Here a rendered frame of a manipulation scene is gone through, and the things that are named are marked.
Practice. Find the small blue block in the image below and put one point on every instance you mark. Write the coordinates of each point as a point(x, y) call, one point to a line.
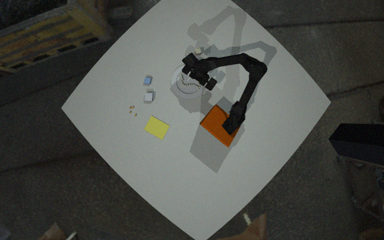
point(147, 80)

